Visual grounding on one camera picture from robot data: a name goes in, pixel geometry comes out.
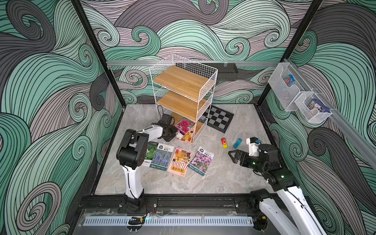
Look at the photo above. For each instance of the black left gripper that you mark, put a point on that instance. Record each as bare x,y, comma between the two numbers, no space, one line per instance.
174,133

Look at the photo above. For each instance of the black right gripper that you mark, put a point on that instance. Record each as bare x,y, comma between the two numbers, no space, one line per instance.
246,155

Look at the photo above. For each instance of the magenta flower seed bag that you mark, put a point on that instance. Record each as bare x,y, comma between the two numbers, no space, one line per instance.
185,125

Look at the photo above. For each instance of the striped awning shop seed bag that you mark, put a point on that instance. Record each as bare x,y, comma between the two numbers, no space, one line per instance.
185,138

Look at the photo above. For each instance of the green vegetable seed bag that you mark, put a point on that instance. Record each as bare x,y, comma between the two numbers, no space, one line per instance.
151,149

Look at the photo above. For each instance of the lavender flower seed bag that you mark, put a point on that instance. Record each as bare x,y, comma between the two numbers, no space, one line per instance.
162,157

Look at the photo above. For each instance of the pink cosmos flower seed bag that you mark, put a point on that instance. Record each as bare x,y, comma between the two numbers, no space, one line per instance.
201,161

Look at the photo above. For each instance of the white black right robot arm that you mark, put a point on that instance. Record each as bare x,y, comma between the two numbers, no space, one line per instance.
299,219

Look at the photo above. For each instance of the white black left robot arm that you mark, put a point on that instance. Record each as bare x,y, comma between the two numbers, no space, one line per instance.
131,154

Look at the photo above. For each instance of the teal curved plastic block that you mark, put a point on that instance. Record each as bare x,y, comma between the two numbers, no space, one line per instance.
237,143

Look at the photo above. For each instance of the red yellow toy truck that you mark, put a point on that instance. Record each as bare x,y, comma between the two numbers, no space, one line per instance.
224,143

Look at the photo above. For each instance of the black grey chessboard box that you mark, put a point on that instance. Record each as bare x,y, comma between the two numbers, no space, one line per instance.
218,118

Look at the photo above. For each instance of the blue white packet in bin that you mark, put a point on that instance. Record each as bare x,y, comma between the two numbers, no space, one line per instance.
317,104

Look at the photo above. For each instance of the blue red toy in bin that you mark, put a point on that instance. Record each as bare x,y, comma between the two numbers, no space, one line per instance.
289,80

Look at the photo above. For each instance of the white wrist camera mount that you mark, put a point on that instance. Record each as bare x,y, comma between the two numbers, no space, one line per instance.
253,146

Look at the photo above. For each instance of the white wire shelf rack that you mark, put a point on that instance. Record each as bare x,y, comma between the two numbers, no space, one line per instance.
184,87

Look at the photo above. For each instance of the black wall tray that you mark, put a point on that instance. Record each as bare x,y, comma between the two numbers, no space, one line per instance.
226,71

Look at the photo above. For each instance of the clear wall bin left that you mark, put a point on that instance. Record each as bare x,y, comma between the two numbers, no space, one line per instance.
287,95

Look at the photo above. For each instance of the clear wall bin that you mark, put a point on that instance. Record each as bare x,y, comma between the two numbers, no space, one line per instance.
312,116
287,95

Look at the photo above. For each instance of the clear wall bin right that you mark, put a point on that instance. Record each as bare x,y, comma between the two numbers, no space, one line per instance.
312,116

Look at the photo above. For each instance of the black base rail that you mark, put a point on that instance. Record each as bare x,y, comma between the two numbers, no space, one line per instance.
162,204

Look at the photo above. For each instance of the white slotted cable duct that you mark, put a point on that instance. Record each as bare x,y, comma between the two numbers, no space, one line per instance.
241,221

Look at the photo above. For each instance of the black corner frame post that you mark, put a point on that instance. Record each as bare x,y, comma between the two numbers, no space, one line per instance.
92,38
314,6

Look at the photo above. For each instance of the left black corner frame post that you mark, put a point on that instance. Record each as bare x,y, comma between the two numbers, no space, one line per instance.
92,38

